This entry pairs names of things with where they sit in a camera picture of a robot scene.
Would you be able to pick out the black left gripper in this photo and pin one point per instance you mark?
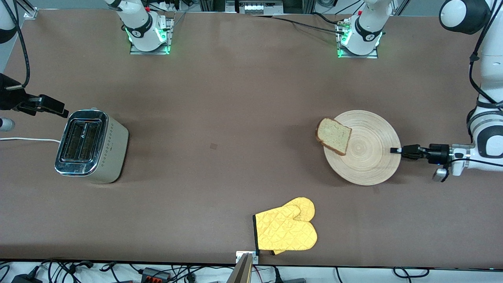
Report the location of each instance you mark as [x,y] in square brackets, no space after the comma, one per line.
[438,153]

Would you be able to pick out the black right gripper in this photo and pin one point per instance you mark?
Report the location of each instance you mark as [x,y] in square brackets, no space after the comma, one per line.
[8,98]

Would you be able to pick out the round wooden plate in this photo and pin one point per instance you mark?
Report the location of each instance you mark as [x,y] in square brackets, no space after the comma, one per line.
[369,157]

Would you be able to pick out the brown bread slice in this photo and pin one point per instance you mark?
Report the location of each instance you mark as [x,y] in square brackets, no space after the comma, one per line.
[334,135]

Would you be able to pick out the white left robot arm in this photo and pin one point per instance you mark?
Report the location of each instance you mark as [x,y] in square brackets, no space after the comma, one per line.
[367,27]

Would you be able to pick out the silver two-slot toaster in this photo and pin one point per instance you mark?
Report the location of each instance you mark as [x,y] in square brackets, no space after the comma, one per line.
[114,153]

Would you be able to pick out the yellow quilted oven mitt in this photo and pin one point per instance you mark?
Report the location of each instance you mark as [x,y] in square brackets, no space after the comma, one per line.
[283,232]
[306,206]

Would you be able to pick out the black power adapter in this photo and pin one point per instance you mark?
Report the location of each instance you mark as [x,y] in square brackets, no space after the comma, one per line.
[25,280]

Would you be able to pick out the black plug box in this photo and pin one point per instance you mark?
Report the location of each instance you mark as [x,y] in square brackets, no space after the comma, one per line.
[294,280]

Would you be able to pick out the black connector with orange levers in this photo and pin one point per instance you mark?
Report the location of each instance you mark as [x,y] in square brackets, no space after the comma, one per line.
[155,274]

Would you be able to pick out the white power strip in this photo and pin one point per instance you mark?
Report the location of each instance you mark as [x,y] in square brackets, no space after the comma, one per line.
[255,8]

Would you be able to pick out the metal table corner bracket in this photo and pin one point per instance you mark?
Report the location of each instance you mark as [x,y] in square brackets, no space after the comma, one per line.
[30,15]

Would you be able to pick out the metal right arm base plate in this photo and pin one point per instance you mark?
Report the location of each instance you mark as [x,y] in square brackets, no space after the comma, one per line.
[149,52]

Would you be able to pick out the aluminium frame strut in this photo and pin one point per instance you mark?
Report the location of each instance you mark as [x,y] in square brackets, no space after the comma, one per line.
[25,4]

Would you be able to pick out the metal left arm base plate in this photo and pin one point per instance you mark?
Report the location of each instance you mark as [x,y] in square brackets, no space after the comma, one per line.
[357,56]

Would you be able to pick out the metal table edge bracket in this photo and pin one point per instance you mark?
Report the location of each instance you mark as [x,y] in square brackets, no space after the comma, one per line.
[239,257]

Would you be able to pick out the aluminium camera mount beam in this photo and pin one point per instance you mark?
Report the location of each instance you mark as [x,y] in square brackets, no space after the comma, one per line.
[240,273]

